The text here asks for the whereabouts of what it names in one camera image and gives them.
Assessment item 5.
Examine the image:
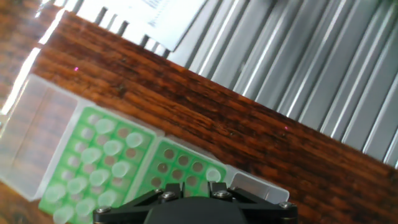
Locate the clear box with green rack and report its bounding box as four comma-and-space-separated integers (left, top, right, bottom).
124, 136, 290, 206
0, 73, 157, 224

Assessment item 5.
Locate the printed white paper sheet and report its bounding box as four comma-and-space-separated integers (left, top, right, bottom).
118, 0, 208, 52

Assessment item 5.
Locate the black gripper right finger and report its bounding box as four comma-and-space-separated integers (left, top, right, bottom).
210, 182, 299, 224

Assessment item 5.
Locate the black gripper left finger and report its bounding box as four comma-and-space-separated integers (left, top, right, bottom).
94, 182, 185, 224

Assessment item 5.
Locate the brown wooden board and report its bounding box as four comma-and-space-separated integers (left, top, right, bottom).
0, 0, 398, 224

